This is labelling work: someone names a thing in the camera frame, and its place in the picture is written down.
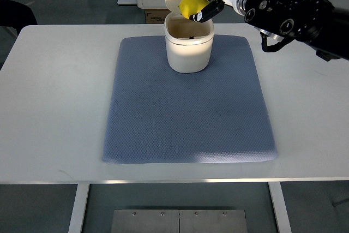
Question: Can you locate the yellow lemon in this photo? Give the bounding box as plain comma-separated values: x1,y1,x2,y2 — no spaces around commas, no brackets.
178,0,209,19

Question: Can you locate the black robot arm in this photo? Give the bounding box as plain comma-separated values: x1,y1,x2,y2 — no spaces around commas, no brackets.
243,0,348,61

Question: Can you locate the white trash bin open lid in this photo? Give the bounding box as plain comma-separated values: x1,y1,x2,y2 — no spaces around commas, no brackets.
164,0,214,73

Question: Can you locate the cardboard box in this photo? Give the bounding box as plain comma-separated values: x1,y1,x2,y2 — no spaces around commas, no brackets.
145,9,171,24

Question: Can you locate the blue textured mat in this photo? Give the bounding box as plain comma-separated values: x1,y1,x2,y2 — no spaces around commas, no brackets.
103,35,278,164

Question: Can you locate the right white table leg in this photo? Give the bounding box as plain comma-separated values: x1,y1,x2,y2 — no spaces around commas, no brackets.
268,182,292,233

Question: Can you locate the white table leg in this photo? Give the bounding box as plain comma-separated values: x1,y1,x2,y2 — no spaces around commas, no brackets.
268,182,292,233
68,183,90,233

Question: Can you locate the left white table leg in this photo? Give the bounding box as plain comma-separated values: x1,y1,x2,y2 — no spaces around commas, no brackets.
68,183,90,233

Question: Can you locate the metal base plate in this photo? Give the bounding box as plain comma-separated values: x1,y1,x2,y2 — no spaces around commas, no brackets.
111,209,248,232

